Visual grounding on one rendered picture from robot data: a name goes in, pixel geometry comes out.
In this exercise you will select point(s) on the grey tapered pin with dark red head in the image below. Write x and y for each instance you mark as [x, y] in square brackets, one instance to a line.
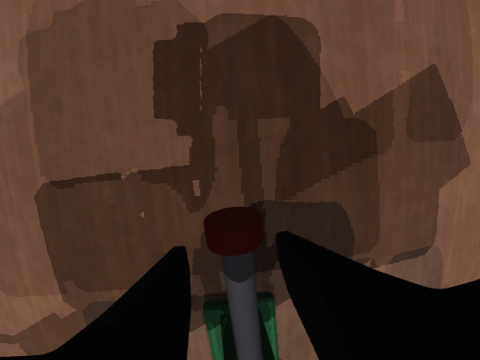
[234, 233]

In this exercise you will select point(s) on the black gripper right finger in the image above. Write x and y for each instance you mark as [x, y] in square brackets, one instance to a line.
[353, 312]

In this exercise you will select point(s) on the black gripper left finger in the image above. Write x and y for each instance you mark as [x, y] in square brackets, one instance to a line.
[149, 322]

